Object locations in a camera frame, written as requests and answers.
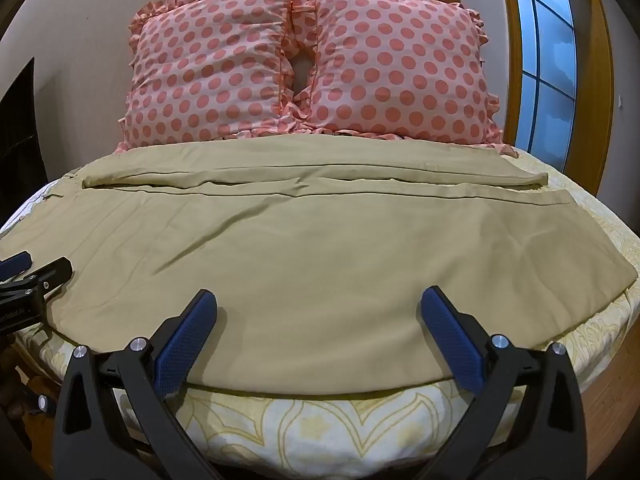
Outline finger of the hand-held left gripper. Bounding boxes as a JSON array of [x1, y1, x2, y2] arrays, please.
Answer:
[[0, 257, 73, 306], [0, 253, 34, 281]]

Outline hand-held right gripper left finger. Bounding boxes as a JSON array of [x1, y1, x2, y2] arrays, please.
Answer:
[[52, 289, 219, 480]]

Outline yellow patterned bed sheet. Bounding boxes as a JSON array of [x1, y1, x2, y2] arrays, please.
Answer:
[[0, 146, 640, 479]]

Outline pink polka dot pillow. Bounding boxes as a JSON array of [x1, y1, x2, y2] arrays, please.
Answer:
[[116, 0, 321, 153], [290, 0, 503, 145]]

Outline khaki pants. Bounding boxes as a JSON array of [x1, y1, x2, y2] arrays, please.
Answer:
[[46, 136, 639, 402]]

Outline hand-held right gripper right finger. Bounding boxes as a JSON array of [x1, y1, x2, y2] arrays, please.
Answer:
[[420, 286, 589, 480]]

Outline wooden framed window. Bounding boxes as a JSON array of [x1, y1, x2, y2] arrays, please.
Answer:
[[498, 0, 615, 196]]

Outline wooden bed frame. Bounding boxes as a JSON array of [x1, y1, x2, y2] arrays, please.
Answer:
[[575, 340, 640, 480]]

